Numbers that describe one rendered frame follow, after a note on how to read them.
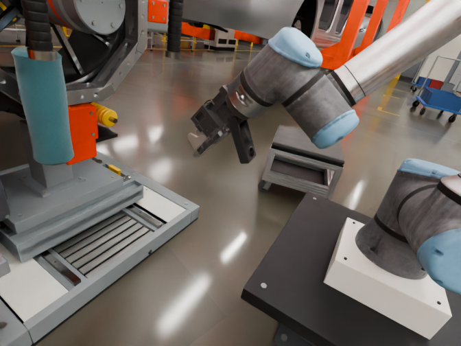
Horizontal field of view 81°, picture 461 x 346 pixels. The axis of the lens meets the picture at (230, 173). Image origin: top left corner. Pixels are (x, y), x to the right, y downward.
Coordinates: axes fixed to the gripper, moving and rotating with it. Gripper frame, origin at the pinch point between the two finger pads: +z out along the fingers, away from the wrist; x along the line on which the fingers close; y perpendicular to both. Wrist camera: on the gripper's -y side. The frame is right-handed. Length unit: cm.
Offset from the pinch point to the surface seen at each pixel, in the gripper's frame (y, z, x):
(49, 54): 28.2, -8.4, 22.0
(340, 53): 12, 31, -357
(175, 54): 25.5, -6.2, -10.7
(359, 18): 30, -7, -361
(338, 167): -45, 9, -85
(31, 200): 25, 56, 21
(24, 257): 10, 58, 32
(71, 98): 35.3, 19.0, 6.9
